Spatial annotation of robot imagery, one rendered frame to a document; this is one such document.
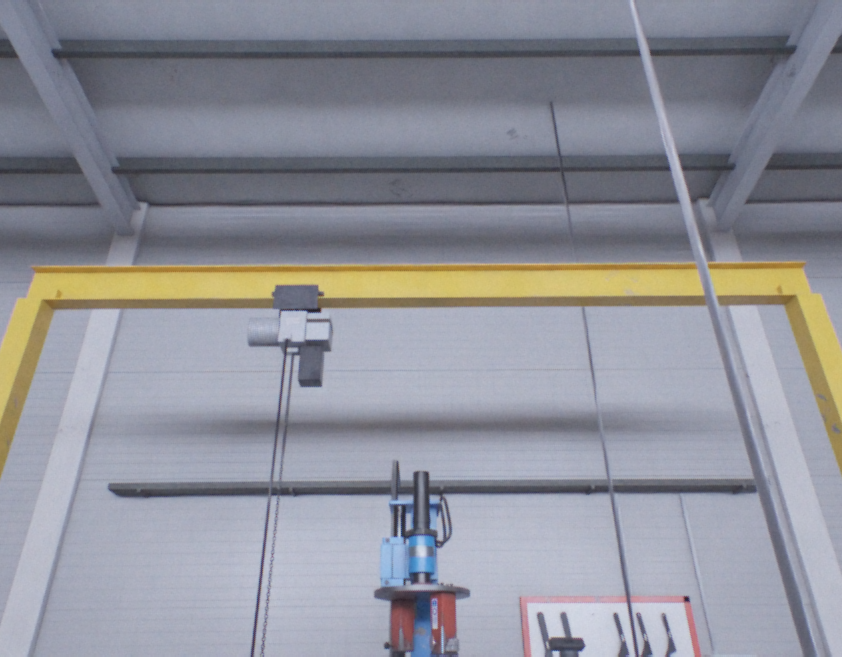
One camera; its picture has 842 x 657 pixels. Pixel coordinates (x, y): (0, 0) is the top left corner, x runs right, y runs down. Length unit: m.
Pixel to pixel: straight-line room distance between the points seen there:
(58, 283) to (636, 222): 6.15
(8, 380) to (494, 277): 3.16
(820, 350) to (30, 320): 5.06
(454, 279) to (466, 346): 2.51
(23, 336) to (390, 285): 2.38
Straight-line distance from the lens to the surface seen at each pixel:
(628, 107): 7.48
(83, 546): 6.83
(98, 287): 4.85
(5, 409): 4.57
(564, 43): 6.78
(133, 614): 6.51
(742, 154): 8.04
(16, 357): 4.71
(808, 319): 4.82
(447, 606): 3.84
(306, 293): 4.26
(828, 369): 4.68
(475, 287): 4.35
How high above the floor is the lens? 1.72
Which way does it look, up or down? 29 degrees up
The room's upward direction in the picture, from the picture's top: straight up
